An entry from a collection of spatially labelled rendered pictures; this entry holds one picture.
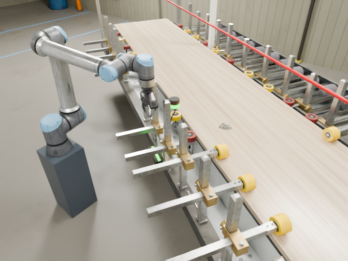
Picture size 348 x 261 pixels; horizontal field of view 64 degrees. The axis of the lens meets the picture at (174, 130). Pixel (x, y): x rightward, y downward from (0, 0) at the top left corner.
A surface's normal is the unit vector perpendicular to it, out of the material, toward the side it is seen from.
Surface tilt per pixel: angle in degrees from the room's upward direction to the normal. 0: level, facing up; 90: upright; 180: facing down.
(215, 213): 0
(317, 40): 90
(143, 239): 0
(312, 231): 0
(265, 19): 90
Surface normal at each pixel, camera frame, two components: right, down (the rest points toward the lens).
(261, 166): -0.02, -0.81
